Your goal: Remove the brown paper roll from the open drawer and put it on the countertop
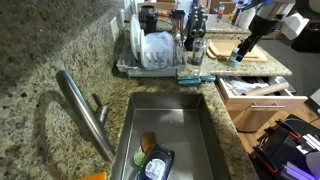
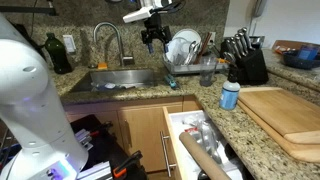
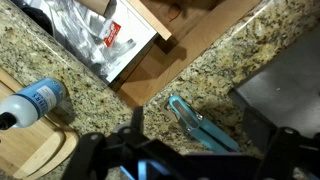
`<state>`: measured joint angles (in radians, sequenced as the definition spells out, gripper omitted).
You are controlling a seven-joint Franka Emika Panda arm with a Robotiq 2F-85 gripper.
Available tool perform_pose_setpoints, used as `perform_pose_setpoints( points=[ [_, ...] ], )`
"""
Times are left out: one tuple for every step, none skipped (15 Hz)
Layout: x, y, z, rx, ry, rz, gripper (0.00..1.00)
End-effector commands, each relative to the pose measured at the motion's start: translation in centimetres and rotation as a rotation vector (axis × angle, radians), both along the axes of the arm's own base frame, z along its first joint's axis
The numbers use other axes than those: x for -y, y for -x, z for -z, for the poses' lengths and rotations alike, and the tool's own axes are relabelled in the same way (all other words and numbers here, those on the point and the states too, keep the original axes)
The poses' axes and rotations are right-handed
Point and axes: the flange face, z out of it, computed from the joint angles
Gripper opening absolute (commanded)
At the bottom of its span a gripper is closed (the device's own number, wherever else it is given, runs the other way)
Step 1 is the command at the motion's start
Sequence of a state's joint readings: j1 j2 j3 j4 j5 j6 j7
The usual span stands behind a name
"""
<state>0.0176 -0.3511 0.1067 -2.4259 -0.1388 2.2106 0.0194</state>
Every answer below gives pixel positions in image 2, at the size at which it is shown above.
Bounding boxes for lower wooden cutting board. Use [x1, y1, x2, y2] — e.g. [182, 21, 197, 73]
[238, 101, 320, 163]

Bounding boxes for white wall outlet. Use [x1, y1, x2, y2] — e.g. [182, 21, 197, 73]
[63, 35, 76, 53]

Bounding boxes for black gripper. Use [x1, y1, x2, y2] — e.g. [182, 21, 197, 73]
[141, 13, 172, 54]

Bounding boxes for brown paper roll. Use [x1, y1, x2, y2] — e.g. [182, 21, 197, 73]
[179, 132, 231, 180]

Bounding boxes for dark green glass bottle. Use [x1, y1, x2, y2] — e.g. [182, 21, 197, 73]
[45, 32, 72, 74]

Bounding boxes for upper wooden cutting board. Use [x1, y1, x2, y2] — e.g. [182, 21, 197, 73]
[239, 87, 320, 145]

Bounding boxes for orange black clamp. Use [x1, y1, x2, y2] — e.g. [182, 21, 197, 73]
[112, 150, 143, 178]

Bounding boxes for clear drinking glass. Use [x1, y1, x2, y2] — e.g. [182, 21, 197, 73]
[199, 56, 217, 87]

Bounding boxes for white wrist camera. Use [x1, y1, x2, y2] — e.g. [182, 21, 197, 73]
[123, 6, 153, 23]

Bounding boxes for open white wooden drawer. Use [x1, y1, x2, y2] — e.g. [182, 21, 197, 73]
[160, 107, 248, 180]

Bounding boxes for curved steel faucet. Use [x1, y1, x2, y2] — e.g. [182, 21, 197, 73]
[92, 21, 136, 67]

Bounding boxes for white plate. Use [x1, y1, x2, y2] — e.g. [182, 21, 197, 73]
[169, 29, 201, 53]

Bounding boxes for grey dish rack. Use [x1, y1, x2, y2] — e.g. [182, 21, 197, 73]
[163, 55, 229, 75]

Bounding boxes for steel drawer handle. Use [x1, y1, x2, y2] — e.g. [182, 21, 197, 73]
[160, 131, 177, 178]

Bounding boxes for orange sponge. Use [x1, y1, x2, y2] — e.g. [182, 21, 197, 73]
[97, 62, 108, 70]

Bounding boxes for teal scrub brush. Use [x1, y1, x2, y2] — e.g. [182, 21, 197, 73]
[165, 74, 179, 89]

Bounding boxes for black knife block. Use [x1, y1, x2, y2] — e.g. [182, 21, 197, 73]
[227, 49, 269, 85]

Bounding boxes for stainless steel sink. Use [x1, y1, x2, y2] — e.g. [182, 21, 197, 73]
[71, 69, 160, 92]

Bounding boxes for wooden cutting board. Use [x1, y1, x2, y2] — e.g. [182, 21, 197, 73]
[238, 101, 320, 163]
[239, 87, 320, 145]

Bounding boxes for dark blue bowl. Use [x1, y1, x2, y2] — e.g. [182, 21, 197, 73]
[283, 50, 320, 70]

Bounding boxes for wooden cabinet door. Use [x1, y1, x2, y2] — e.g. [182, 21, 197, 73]
[117, 103, 182, 172]

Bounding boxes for blue spray bottle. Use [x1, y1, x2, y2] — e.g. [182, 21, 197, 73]
[219, 66, 241, 110]

